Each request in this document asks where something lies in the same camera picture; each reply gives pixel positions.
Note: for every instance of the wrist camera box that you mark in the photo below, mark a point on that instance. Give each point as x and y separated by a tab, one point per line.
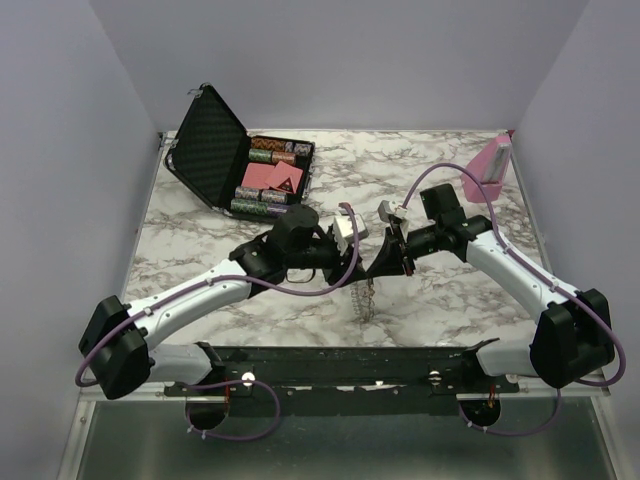
392	212
345	231

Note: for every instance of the black poker chip case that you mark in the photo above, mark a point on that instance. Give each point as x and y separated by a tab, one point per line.
210	153

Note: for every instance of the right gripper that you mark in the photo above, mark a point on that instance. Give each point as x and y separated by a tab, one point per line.
390	259

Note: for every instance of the red playing card deck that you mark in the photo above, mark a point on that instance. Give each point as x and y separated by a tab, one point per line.
256	175

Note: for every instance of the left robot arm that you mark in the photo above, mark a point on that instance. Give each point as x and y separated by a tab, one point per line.
124	345

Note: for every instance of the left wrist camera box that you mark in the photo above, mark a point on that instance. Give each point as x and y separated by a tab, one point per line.
345	231

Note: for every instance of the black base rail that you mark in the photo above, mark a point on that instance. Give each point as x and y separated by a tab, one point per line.
345	381

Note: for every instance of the metal disc keyring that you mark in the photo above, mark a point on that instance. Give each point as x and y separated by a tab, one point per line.
362	298

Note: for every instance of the red card with black triangle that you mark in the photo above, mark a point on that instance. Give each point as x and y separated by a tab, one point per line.
285	178

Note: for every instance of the pink holder block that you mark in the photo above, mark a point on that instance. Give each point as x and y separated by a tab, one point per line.
489	166

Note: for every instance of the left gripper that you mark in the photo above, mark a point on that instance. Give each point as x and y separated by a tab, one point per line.
337	273

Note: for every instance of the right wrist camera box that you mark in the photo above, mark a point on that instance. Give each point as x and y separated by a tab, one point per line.
392	212

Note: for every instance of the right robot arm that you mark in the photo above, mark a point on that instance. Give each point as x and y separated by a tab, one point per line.
571	339

